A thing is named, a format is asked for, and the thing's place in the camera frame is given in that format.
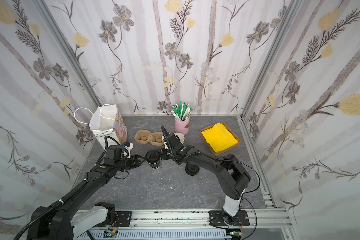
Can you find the black cup lid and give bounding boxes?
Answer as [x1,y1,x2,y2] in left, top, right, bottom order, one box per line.
[145,150,161,159]

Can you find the black paper coffee cup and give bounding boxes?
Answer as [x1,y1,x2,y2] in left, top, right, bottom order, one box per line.
[146,158,161,170]

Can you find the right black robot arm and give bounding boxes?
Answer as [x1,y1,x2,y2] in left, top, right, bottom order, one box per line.
[163,132,251,226]

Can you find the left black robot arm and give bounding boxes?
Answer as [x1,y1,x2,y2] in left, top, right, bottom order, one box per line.
[15,145,146,240]

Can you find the stacked green paper cups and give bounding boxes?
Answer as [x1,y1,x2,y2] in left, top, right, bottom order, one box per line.
[175,133,185,144]

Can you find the pink cup holder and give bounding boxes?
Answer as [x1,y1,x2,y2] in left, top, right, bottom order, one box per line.
[175,118,190,135]

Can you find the stack of black lids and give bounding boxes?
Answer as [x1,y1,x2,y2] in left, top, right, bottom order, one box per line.
[185,164,200,176]

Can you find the brown pulp cup carrier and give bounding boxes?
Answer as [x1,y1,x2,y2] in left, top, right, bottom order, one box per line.
[135,130,164,147]

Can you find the white cartoon paper gift bag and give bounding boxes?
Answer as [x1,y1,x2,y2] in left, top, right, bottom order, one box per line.
[74,104,128,149]

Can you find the green white straw bundle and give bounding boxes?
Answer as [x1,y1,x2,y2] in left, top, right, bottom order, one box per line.
[172,102,193,121]

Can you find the brown cardboard tray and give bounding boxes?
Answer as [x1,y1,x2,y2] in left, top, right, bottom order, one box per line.
[200,122,241,156]

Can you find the yellow napkins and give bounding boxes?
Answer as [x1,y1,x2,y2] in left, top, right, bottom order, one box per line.
[201,123,239,152]

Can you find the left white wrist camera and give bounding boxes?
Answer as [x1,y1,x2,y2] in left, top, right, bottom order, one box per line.
[121,142,134,151]

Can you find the aluminium mounting rail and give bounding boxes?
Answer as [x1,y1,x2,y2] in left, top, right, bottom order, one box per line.
[71,207,298,240]

